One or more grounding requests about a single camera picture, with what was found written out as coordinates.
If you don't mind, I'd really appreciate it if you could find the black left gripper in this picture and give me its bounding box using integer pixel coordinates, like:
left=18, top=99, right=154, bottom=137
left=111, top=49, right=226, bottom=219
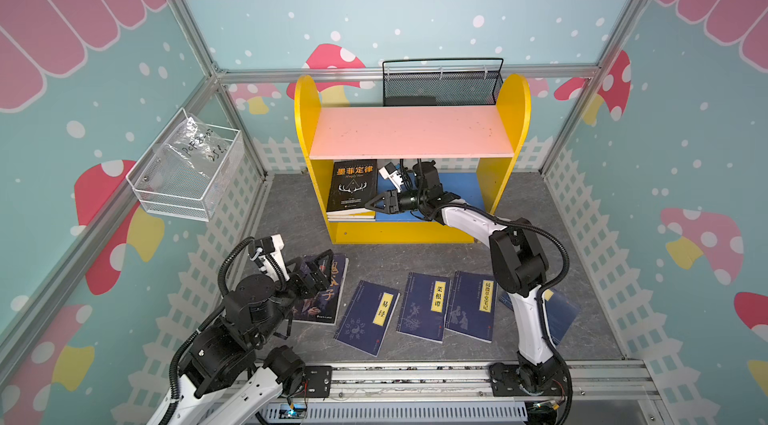
left=251, top=250, right=334, bottom=346

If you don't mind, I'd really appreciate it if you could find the yellow cartoon cover book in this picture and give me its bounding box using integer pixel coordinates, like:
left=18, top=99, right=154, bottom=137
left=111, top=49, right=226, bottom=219
left=327, top=210, right=376, bottom=222

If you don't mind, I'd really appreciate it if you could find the dark portrait cover book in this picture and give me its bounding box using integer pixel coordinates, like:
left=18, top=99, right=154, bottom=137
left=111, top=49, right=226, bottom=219
left=293, top=253, right=349, bottom=325

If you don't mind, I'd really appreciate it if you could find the black antler cover book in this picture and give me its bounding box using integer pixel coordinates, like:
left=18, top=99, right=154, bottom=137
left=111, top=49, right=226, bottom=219
left=326, top=159, right=378, bottom=216

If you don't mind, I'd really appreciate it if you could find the navy book yellow label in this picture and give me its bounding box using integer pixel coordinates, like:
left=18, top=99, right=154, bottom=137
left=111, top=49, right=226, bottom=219
left=334, top=280, right=400, bottom=357

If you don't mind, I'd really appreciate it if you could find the navy book floral cover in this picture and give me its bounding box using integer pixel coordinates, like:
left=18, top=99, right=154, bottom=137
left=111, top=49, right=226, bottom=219
left=397, top=272, right=451, bottom=343

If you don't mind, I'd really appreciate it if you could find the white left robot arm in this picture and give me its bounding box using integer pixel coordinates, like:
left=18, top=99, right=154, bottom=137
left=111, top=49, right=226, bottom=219
left=149, top=235, right=333, bottom=424

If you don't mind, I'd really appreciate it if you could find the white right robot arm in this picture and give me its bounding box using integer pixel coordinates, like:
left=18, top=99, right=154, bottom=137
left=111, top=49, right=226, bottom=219
left=365, top=160, right=573, bottom=424

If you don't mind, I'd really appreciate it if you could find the yellow bookshelf with coloured shelves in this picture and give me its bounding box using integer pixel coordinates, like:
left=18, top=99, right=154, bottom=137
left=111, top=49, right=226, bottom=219
left=294, top=75, right=532, bottom=244

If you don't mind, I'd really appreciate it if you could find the navy book under black book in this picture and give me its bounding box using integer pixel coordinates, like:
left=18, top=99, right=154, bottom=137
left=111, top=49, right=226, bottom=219
left=445, top=271, right=496, bottom=343

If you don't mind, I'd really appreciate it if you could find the clear plastic bag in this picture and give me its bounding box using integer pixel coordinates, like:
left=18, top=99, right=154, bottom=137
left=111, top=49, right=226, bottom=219
left=156, top=115, right=229, bottom=181

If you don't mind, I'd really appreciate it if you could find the navy book at right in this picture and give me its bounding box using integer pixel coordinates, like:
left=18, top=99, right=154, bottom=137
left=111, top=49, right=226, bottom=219
left=499, top=286, right=581, bottom=346

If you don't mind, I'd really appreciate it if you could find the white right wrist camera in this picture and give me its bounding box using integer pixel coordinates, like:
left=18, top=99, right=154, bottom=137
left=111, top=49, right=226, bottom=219
left=378, top=162, right=407, bottom=192

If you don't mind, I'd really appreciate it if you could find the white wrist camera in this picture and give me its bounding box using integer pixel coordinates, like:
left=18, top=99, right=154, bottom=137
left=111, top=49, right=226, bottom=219
left=378, top=162, right=407, bottom=192
left=249, top=234, right=288, bottom=276

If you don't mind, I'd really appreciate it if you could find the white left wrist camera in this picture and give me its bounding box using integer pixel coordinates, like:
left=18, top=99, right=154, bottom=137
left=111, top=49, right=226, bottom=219
left=249, top=234, right=288, bottom=276

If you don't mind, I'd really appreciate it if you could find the black wire mesh basket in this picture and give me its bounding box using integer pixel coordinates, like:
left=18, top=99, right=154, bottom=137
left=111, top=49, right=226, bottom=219
left=381, top=57, right=504, bottom=106

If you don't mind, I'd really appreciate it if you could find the white wire wall basket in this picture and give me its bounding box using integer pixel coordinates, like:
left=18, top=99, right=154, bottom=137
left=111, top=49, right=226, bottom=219
left=126, top=109, right=245, bottom=222

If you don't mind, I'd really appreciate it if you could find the grey slotted cable duct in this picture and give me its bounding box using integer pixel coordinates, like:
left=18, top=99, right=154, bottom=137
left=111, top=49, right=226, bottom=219
left=259, top=401, right=529, bottom=424

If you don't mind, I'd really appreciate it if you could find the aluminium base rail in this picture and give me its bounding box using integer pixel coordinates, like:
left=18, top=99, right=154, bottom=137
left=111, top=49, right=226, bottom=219
left=161, top=360, right=661, bottom=402

